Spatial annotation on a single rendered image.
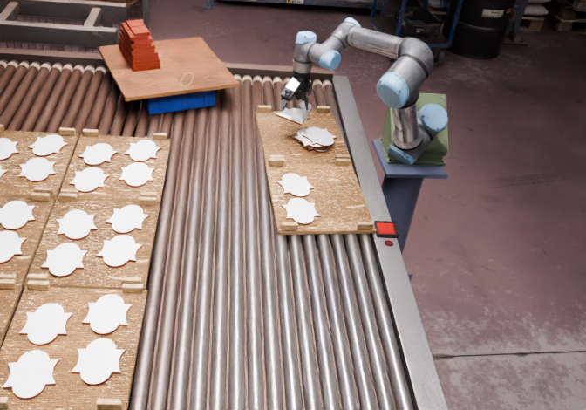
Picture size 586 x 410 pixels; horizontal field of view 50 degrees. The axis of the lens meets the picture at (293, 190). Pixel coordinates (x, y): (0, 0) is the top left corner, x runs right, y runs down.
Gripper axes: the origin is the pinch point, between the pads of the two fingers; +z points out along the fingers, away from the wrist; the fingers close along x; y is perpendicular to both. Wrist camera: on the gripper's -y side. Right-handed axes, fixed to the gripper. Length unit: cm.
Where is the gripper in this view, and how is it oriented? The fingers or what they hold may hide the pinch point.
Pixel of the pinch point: (292, 115)
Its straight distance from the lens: 260.8
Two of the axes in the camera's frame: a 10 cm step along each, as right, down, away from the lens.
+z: -1.2, 8.0, 5.9
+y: 4.8, -4.7, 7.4
